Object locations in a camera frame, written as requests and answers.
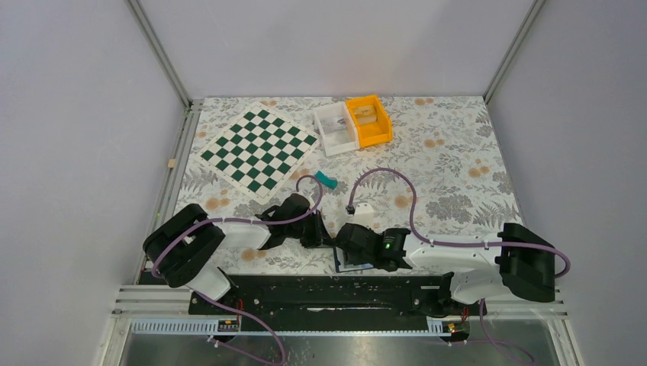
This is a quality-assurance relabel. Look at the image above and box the perforated metal rail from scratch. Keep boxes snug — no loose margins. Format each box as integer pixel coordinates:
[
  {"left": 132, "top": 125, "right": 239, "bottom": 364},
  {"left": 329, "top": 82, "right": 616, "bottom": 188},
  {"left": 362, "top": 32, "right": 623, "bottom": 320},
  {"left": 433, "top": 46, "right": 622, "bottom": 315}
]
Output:
[{"left": 128, "top": 316, "right": 468, "bottom": 338}]

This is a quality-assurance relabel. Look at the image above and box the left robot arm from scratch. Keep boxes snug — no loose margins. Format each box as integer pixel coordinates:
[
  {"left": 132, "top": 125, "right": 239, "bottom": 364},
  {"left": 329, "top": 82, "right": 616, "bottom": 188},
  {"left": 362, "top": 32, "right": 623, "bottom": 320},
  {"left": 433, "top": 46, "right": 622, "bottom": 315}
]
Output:
[{"left": 143, "top": 193, "right": 333, "bottom": 313}]

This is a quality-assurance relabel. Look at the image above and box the navy blue card holder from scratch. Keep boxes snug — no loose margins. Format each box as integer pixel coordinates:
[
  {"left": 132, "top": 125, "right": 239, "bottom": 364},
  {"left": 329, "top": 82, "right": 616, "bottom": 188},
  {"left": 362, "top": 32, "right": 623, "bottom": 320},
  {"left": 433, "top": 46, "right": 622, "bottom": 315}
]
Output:
[{"left": 333, "top": 248, "right": 374, "bottom": 273}]

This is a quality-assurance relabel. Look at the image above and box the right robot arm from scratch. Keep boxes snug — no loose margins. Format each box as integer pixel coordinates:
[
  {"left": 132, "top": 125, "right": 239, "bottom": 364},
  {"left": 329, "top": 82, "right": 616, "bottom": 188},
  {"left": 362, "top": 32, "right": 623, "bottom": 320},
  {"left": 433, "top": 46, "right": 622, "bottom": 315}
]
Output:
[{"left": 333, "top": 223, "right": 557, "bottom": 314}]

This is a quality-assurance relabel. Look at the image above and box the wooden block in orange bin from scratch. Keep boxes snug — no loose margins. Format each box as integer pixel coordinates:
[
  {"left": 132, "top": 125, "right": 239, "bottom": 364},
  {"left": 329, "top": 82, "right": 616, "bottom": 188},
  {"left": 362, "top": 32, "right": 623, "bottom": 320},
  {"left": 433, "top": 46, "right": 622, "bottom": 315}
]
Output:
[{"left": 352, "top": 105, "right": 377, "bottom": 125}]

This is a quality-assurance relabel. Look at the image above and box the white plastic bin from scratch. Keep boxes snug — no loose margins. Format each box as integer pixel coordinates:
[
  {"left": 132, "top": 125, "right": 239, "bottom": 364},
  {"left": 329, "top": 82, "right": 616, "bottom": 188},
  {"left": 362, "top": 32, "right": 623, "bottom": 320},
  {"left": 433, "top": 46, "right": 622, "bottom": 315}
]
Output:
[{"left": 313, "top": 101, "right": 359, "bottom": 157}]

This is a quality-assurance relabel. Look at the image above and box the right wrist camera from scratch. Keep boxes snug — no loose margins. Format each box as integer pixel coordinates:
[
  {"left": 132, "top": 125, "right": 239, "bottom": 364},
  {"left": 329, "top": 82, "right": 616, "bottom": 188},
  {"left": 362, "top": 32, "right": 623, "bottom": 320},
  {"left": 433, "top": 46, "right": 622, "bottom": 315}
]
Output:
[{"left": 347, "top": 203, "right": 375, "bottom": 229}]

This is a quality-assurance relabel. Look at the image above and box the teal block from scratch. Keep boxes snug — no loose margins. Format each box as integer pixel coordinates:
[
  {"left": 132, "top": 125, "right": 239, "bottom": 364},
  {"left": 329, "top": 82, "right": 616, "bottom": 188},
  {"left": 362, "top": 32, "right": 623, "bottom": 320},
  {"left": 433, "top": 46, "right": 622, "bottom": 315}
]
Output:
[{"left": 315, "top": 171, "right": 338, "bottom": 190}]

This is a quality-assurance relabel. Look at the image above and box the floral table mat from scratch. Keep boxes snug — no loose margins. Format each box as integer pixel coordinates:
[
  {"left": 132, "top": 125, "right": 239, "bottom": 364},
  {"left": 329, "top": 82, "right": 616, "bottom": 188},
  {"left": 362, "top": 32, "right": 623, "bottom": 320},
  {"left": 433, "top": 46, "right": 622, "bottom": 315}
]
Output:
[{"left": 172, "top": 95, "right": 539, "bottom": 278}]

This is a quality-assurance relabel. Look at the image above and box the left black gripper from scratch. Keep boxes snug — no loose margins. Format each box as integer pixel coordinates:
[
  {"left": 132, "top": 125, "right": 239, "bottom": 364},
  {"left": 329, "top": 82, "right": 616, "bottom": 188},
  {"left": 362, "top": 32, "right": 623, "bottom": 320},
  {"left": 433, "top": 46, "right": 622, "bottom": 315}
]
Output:
[{"left": 287, "top": 210, "right": 335, "bottom": 249}]

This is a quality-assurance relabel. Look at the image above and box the green white chessboard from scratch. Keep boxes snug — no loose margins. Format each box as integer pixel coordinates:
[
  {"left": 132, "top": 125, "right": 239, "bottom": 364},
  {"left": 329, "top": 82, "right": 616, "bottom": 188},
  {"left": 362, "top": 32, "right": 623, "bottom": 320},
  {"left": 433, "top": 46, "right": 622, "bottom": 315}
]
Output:
[{"left": 196, "top": 102, "right": 320, "bottom": 204}]

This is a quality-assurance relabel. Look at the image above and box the orange plastic bin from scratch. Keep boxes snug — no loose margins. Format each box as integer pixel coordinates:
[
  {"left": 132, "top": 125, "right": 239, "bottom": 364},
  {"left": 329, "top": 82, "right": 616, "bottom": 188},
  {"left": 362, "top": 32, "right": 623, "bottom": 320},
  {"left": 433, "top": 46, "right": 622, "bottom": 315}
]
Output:
[{"left": 346, "top": 95, "right": 393, "bottom": 148}]

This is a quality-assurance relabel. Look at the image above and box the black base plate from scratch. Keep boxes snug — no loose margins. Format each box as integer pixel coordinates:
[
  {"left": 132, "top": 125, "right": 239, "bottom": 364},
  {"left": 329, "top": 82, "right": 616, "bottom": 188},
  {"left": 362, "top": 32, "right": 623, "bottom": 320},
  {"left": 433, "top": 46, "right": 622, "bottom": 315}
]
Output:
[{"left": 219, "top": 274, "right": 479, "bottom": 332}]

